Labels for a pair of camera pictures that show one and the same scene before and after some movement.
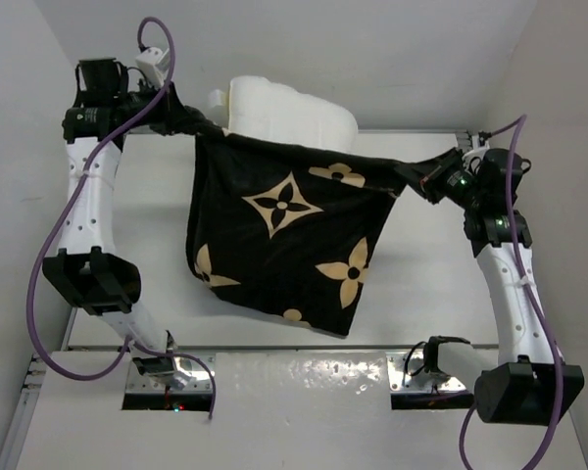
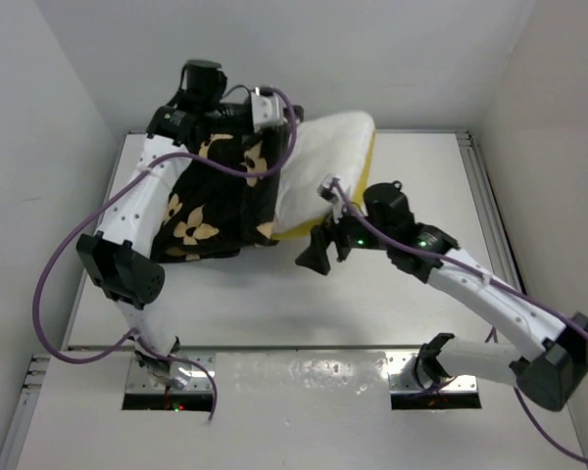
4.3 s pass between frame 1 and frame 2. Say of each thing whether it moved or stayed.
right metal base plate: stayed
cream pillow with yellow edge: moved
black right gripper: moved
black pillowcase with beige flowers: moved
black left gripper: moved
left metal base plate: stayed
